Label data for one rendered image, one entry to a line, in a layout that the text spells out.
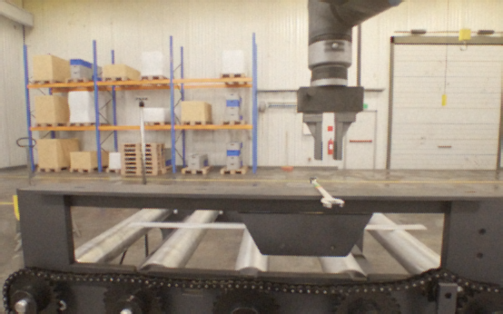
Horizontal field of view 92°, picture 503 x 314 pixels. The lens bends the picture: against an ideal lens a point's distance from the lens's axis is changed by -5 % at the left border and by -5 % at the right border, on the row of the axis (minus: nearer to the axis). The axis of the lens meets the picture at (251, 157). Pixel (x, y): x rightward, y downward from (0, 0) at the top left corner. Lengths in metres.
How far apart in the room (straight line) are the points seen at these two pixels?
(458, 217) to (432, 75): 10.71
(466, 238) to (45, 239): 1.13
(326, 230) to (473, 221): 0.36
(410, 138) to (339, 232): 10.24
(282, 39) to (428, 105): 5.82
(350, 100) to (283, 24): 9.93
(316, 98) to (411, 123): 10.39
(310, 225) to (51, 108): 10.91
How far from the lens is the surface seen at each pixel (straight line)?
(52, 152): 11.30
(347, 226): 0.71
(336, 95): 0.55
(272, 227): 0.69
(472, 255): 0.87
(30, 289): 0.95
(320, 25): 0.57
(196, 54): 10.47
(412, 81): 11.05
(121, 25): 12.00
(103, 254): 1.10
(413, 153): 10.98
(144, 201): 0.76
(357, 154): 10.16
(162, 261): 0.89
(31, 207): 0.94
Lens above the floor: 1.31
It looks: 5 degrees down
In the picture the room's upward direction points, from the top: straight up
